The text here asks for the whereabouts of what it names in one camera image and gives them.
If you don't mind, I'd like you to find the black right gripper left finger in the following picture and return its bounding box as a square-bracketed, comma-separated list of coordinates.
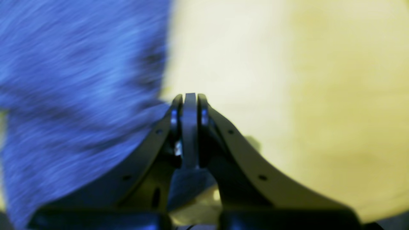
[28, 93, 196, 230]

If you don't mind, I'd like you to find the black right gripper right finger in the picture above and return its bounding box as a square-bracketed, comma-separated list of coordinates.
[184, 93, 362, 230]

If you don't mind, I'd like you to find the grey long-sleeve T-shirt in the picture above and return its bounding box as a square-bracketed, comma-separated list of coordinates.
[1, 0, 172, 230]

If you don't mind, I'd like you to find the yellow table cloth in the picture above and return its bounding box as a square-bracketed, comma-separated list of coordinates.
[159, 0, 408, 222]

